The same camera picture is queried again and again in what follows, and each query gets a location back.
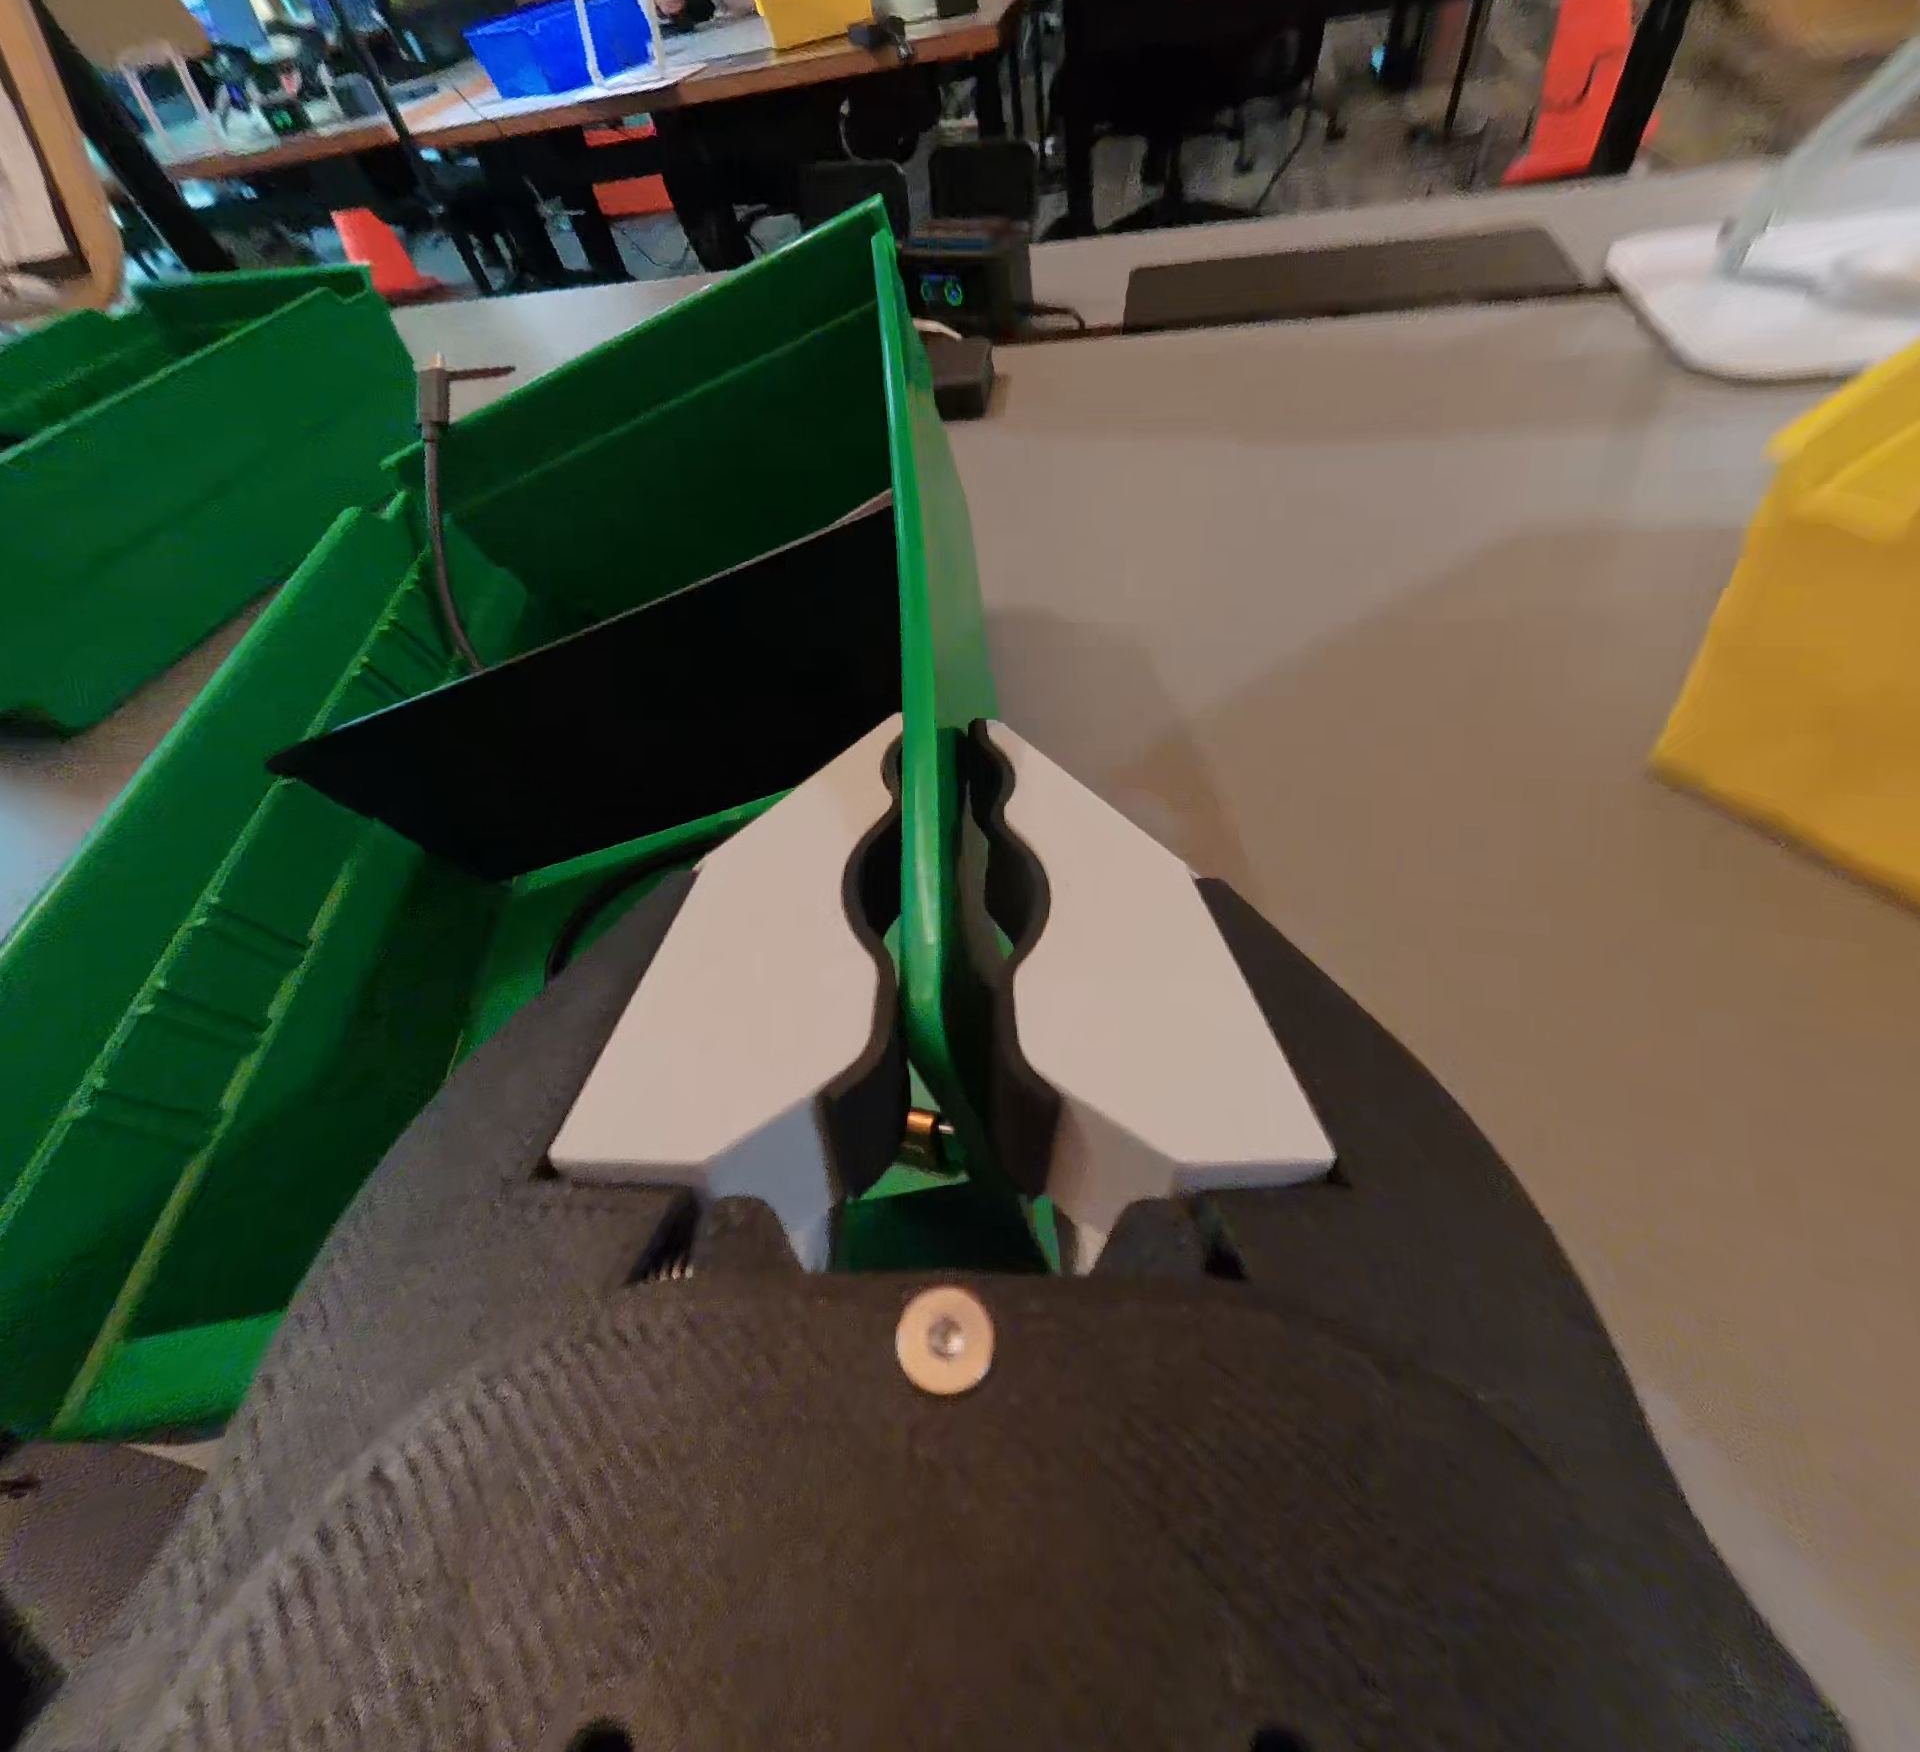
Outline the light grey desk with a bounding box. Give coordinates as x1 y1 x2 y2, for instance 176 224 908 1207
0 153 1920 1680

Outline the grey cable angled plug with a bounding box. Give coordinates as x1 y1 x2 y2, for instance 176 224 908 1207
416 349 519 677

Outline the blue plastic bin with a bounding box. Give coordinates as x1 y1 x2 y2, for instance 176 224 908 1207
463 0 657 101

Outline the black bin divider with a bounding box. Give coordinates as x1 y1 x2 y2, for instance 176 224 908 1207
267 499 905 883

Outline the flat black device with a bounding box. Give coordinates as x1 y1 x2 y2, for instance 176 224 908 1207
918 335 1003 423

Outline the green plastic bin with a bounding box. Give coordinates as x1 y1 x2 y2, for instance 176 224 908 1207
0 264 422 737
0 196 1004 1442

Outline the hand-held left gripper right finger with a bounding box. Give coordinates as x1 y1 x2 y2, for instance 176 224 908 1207
959 720 1340 1276

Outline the orange floor cone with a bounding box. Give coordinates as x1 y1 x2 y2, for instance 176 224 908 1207
332 207 441 303
1504 0 1665 190

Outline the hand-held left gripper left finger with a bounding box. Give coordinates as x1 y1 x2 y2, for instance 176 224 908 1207
547 714 913 1276

